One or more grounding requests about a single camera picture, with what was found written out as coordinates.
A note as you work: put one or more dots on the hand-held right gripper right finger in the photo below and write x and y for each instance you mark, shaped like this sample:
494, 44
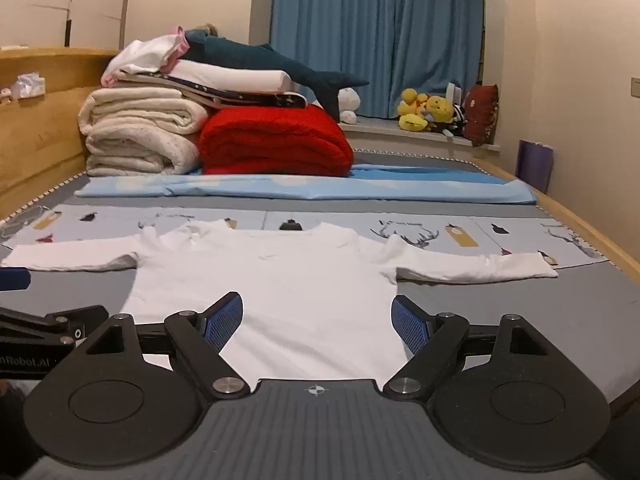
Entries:
410, 325

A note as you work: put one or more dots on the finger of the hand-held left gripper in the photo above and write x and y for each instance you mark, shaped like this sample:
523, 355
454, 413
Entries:
60, 325
12, 280

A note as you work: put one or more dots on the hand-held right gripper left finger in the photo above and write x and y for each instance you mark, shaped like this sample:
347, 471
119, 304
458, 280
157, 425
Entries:
225, 322

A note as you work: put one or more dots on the white long-sleeve shirt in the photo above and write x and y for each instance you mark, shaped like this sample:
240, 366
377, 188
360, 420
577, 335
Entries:
280, 285

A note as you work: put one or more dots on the deer printed bed sheet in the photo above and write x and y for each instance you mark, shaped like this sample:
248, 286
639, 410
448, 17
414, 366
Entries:
525, 240

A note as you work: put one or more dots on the light blue sheet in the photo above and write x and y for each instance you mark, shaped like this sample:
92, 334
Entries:
300, 187

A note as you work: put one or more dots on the red folded blanket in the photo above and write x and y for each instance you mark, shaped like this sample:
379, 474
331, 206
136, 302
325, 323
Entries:
275, 140

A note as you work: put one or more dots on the cream folded blanket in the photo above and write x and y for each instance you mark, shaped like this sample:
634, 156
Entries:
135, 130

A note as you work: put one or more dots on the white window sill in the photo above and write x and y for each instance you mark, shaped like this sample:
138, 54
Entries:
385, 132

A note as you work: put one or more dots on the black white striped plush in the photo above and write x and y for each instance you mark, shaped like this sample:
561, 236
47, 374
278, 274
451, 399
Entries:
457, 120

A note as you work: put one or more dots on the yellow round plush toy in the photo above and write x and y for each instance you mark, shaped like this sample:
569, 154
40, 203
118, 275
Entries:
440, 112

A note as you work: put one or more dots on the yellow duck plush toy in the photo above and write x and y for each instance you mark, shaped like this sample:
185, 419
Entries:
412, 110

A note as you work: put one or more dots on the dark red bag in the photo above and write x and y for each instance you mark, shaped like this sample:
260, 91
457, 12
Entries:
481, 115

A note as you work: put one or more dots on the dark starred cloth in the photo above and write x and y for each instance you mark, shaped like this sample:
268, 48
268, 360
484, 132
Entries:
287, 100

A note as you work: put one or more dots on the white plush toy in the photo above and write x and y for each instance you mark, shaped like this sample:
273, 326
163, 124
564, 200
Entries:
348, 100

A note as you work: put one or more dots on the white folded quilt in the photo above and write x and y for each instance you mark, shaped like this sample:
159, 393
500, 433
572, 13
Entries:
235, 77

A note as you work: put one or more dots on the white pink-trimmed cloth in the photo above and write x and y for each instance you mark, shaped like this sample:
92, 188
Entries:
145, 52

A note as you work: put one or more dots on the dark teal shark plush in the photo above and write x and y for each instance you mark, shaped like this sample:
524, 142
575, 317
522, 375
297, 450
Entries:
250, 55

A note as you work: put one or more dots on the white wardrobe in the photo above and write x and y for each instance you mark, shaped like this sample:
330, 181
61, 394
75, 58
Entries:
95, 0

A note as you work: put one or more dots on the tan plush toy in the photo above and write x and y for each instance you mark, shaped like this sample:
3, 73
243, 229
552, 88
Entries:
209, 28

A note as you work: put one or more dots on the blue curtain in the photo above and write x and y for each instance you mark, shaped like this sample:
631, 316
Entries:
380, 25

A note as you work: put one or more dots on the wall switch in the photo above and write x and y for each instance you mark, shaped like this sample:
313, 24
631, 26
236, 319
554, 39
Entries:
635, 87

